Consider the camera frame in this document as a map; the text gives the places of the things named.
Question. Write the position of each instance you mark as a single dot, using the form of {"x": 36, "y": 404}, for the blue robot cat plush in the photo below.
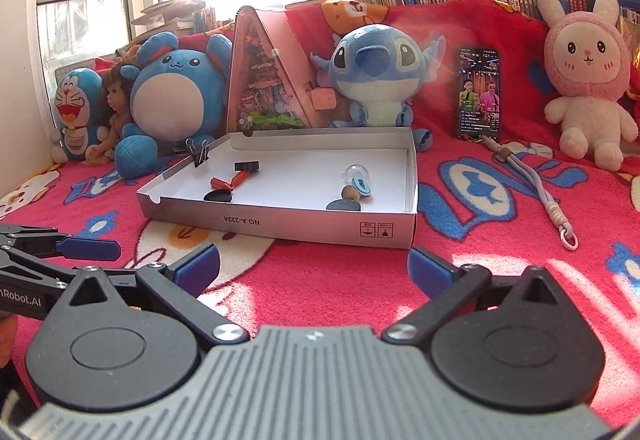
{"x": 75, "y": 105}

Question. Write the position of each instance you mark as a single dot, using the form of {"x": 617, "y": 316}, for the brown acorn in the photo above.
{"x": 350, "y": 193}

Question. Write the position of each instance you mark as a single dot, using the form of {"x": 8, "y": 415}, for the stack of papers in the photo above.
{"x": 165, "y": 15}

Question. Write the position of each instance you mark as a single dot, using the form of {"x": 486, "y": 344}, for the red printed blanket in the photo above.
{"x": 325, "y": 285}

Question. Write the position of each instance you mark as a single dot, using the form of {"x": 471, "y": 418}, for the brown haired doll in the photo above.
{"x": 117, "y": 100}

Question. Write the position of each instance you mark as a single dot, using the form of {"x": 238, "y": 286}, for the black round disc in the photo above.
{"x": 343, "y": 206}
{"x": 217, "y": 196}

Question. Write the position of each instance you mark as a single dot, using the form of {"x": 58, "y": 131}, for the blue alien plush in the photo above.
{"x": 372, "y": 65}

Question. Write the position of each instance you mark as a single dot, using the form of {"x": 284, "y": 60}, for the shallow white cardboard box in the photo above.
{"x": 300, "y": 170}

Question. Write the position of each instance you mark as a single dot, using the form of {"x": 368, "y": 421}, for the pink bunny plush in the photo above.
{"x": 585, "y": 60}

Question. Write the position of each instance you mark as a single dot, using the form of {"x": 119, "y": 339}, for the small orange stick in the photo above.
{"x": 241, "y": 177}

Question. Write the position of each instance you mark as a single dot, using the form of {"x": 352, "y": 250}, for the round blue mouse plush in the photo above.
{"x": 175, "y": 100}

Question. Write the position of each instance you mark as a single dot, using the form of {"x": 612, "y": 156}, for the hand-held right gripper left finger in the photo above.
{"x": 200, "y": 265}

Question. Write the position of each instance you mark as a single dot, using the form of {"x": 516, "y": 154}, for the clear plastic ball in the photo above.
{"x": 356, "y": 171}

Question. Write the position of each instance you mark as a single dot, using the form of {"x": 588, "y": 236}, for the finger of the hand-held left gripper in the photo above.
{"x": 40, "y": 269}
{"x": 90, "y": 248}

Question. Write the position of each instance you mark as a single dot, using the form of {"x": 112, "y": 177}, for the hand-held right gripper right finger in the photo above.
{"x": 430, "y": 270}

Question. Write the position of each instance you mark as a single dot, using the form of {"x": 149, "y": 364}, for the triangular pink toy house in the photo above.
{"x": 260, "y": 85}

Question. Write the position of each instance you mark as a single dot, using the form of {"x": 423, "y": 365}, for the black smartphone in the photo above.
{"x": 477, "y": 95}

